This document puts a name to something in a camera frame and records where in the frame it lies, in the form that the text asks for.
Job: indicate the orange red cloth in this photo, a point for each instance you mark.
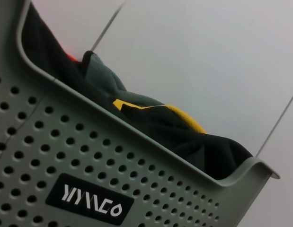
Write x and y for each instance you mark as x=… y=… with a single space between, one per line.
x=71 y=58

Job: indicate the grey yellow towel black trim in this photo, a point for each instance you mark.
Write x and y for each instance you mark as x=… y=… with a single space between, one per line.
x=106 y=78

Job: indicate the black cloth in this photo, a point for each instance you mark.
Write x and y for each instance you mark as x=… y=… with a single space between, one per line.
x=174 y=139

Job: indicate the grey perforated plastic storage box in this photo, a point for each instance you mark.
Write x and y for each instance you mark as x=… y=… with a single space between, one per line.
x=89 y=153

